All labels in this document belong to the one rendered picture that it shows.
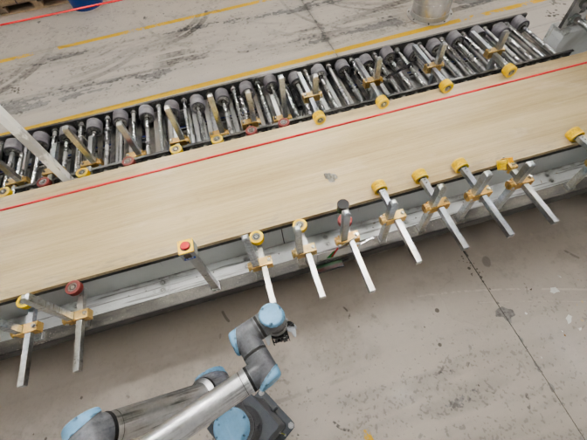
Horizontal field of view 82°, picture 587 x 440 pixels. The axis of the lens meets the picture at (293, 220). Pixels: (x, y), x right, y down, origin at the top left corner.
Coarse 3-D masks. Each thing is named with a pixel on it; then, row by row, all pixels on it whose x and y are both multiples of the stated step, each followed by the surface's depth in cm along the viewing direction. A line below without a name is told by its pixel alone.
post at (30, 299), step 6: (24, 294) 148; (30, 294) 150; (24, 300) 148; (30, 300) 149; (36, 300) 153; (42, 300) 156; (36, 306) 155; (42, 306) 156; (48, 306) 159; (54, 306) 163; (48, 312) 162; (54, 312) 163; (60, 312) 167; (66, 312) 171; (72, 312) 175; (60, 318) 170; (66, 318) 172; (72, 318) 174
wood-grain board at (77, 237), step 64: (384, 128) 222; (448, 128) 218; (512, 128) 214; (64, 192) 213; (128, 192) 209; (192, 192) 205; (256, 192) 202; (320, 192) 199; (0, 256) 191; (64, 256) 188; (128, 256) 186
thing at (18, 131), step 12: (0, 108) 174; (0, 120) 177; (12, 120) 181; (12, 132) 184; (24, 132) 189; (24, 144) 192; (36, 144) 196; (36, 156) 201; (48, 156) 205; (60, 168) 214
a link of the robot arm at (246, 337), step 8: (248, 320) 124; (256, 320) 123; (240, 328) 122; (248, 328) 121; (256, 328) 121; (232, 336) 120; (240, 336) 120; (248, 336) 120; (256, 336) 121; (264, 336) 123; (232, 344) 119; (240, 344) 119; (248, 344) 118; (256, 344) 118; (264, 344) 121; (240, 352) 119; (248, 352) 117
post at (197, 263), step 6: (198, 258) 161; (192, 264) 161; (198, 264) 162; (198, 270) 167; (204, 270) 169; (204, 276) 175; (210, 276) 176; (210, 282) 182; (216, 282) 188; (216, 288) 191
